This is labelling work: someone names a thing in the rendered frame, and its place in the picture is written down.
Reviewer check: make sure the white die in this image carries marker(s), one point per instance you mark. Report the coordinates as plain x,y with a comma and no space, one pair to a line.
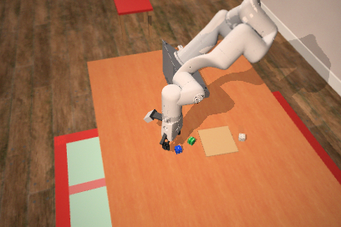
241,137

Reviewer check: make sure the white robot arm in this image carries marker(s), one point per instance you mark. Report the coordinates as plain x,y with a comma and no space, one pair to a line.
241,40

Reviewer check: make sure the green die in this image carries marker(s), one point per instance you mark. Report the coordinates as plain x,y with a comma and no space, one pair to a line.
191,140

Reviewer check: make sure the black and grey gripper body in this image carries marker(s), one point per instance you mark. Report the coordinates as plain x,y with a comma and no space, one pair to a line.
171,129

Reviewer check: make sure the blue die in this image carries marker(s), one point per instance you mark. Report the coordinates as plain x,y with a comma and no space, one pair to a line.
178,149

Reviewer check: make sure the tan mat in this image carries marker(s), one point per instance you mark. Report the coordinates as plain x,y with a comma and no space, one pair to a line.
217,141

